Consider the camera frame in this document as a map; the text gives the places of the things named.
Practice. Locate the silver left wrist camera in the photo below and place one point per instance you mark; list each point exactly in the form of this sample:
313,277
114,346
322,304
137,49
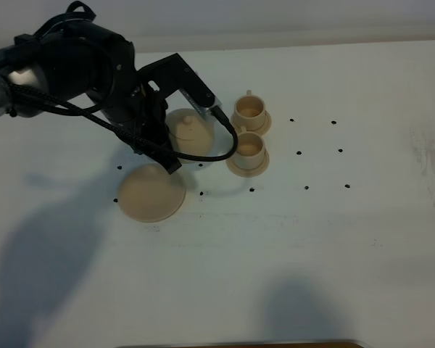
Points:
172,74

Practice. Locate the beige teapot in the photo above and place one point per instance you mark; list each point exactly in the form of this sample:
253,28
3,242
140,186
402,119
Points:
190,133

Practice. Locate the beige teapot saucer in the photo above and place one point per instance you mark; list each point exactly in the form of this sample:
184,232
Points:
150,194

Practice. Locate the beige teacup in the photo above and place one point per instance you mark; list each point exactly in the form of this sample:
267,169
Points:
249,112
250,151

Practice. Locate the far beige cup saucer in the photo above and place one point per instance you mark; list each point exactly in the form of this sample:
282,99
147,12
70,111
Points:
264,125

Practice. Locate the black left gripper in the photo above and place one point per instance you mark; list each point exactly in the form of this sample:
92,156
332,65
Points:
140,115

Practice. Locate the near beige cup saucer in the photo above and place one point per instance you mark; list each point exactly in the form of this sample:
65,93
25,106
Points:
248,171

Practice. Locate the far beige teacup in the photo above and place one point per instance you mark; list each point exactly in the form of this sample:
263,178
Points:
249,112

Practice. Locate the beige cup saucer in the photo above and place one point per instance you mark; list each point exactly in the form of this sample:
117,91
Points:
264,125
248,171

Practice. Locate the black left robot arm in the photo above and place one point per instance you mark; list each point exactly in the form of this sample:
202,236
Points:
72,67

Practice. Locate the near beige teacup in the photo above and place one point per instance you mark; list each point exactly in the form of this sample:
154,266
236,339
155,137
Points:
250,151

